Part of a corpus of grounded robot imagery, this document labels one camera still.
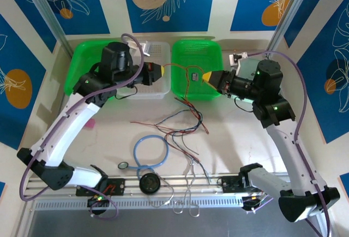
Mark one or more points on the white plastic basket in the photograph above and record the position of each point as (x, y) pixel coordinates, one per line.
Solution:
(161, 54)

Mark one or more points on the pale green tray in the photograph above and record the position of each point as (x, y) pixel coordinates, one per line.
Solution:
(248, 66)

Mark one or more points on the green plastic basket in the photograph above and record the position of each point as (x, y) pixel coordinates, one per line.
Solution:
(84, 56)
(199, 54)

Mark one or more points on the small pink piece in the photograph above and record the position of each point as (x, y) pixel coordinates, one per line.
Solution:
(91, 124)

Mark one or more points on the light blue tube loop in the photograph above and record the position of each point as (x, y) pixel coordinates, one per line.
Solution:
(135, 149)

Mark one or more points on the small round disc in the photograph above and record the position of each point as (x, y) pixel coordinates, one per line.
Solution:
(123, 165)

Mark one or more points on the black round speaker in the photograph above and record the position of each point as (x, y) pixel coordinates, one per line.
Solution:
(149, 183)

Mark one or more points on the black controller box with LED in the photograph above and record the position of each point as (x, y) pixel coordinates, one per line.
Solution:
(98, 200)
(252, 201)

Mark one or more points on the aluminium frame post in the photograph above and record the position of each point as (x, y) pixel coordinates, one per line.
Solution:
(42, 2)
(296, 2)

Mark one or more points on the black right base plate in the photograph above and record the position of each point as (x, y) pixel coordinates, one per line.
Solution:
(229, 185)

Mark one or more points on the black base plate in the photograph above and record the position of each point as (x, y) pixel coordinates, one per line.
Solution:
(118, 186)
(229, 185)

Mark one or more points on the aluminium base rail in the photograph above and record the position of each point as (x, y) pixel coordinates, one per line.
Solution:
(207, 192)

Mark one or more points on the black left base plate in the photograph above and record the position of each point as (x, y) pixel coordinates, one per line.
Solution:
(118, 186)

